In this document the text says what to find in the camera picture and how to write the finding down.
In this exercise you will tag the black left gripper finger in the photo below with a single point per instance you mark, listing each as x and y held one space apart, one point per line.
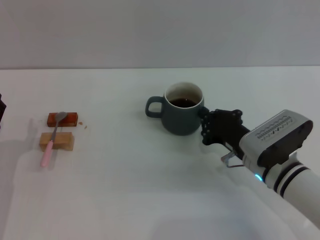
2 112

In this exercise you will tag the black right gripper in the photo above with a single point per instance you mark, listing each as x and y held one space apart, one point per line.
227 127

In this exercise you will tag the dark grey ceramic cup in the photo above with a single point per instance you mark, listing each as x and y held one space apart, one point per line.
180 120

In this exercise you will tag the red-brown wooden block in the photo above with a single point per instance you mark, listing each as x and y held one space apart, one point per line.
71 119

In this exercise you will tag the light wooden block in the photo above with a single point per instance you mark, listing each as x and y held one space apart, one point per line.
65 141

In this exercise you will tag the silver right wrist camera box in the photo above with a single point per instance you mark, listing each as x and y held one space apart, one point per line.
275 135

